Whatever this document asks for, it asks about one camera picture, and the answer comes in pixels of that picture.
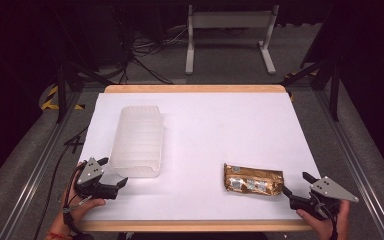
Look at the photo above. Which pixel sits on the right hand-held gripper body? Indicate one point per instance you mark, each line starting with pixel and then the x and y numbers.
pixel 330 190

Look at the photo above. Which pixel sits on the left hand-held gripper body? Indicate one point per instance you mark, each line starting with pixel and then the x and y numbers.
pixel 91 170

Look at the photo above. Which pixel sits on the golden foil snack packet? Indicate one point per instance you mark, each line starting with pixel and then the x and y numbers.
pixel 253 180

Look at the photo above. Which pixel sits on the clear plastic container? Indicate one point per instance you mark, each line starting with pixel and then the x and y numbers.
pixel 138 140

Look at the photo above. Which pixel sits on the person's right hand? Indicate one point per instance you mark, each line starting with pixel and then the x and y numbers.
pixel 326 226

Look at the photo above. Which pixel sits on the person's left hand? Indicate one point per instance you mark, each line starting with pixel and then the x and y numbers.
pixel 80 208

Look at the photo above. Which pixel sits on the black tripod stand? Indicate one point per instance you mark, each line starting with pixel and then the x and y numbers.
pixel 334 90
pixel 61 96

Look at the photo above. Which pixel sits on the yellow black hazard tape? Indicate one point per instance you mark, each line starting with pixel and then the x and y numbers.
pixel 48 106

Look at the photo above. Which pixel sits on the white table sheet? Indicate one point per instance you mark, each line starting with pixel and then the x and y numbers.
pixel 206 133

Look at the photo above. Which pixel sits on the aluminium floor rail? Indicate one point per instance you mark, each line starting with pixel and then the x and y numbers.
pixel 356 166
pixel 40 166

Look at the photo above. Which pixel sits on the white metal stand frame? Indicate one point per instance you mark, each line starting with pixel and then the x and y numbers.
pixel 230 20

